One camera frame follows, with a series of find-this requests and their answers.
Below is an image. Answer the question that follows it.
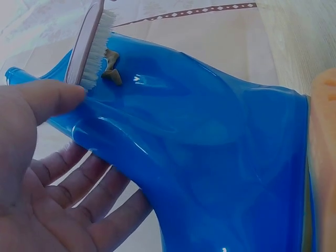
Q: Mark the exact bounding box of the person's left hand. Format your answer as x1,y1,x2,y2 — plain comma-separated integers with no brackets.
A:
0,79,153,252

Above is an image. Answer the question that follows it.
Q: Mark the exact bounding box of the blue plastic dustpan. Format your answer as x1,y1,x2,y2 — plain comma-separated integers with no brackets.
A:
4,31,317,252

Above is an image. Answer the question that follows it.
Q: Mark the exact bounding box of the brown debris piece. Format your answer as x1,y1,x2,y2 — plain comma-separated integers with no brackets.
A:
104,49,120,71
101,68,123,86

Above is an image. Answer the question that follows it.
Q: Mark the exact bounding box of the pink brush with white bristles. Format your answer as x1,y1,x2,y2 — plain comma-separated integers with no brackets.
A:
65,0,118,91

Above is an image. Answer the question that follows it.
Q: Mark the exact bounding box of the orange plastic object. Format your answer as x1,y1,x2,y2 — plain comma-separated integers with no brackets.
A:
304,67,336,252

